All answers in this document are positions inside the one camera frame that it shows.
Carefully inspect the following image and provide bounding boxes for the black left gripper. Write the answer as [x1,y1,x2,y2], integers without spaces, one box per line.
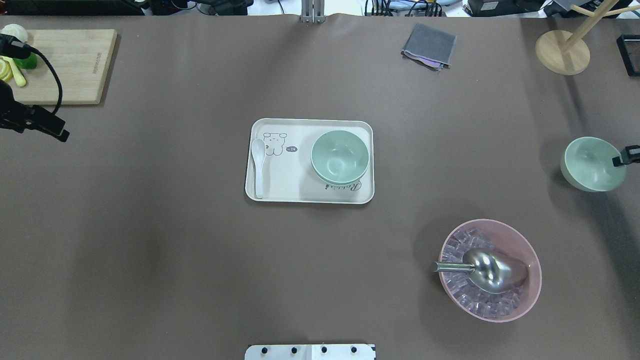
[0,80,70,142]

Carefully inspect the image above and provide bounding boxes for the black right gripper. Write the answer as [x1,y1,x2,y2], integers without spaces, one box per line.
[612,145,640,167]

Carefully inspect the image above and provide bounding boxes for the green bowl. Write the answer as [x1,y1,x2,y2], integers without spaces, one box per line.
[313,167,369,186]
[560,136,627,192]
[310,130,370,173]

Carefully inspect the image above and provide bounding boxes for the yellow plastic knife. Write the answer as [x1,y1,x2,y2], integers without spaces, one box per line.
[2,55,26,88]

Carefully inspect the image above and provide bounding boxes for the lemon slice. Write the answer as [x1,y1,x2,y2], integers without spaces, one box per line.
[0,59,13,82]

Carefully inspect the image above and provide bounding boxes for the green lime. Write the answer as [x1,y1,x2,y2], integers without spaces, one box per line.
[13,54,38,69]

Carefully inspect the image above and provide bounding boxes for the bamboo cutting board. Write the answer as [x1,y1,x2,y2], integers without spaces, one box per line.
[8,29,117,106]

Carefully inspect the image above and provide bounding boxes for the black framed box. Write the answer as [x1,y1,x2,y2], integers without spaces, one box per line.
[616,34,640,76]

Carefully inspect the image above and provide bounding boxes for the wooden mug tree stand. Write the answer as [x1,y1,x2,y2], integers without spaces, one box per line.
[535,0,640,76]

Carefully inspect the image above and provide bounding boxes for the pink bowl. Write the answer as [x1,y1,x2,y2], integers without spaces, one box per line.
[438,219,542,323]

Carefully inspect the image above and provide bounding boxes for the metal ice scoop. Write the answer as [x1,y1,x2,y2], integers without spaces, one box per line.
[431,248,529,294]

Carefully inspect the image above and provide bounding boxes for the clear ice cubes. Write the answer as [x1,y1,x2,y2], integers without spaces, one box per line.
[440,227,524,320]

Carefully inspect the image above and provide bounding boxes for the purple cloth under grey cloth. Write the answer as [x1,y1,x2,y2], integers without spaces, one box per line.
[405,54,444,71]

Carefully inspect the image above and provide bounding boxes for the grey folded cloth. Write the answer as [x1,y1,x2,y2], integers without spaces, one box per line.
[401,23,458,67]

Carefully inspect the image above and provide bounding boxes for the white ceramic spoon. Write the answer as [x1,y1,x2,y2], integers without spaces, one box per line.
[250,137,266,199]

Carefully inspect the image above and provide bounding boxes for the cream rabbit print tray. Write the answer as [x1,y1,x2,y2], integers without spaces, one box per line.
[245,118,375,205]

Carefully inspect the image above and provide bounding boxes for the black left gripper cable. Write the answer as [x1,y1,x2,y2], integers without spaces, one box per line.
[0,34,64,116]

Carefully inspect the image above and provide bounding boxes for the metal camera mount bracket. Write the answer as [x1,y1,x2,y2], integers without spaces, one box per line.
[300,0,326,24]

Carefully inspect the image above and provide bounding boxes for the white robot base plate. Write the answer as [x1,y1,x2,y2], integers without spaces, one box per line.
[244,343,377,360]

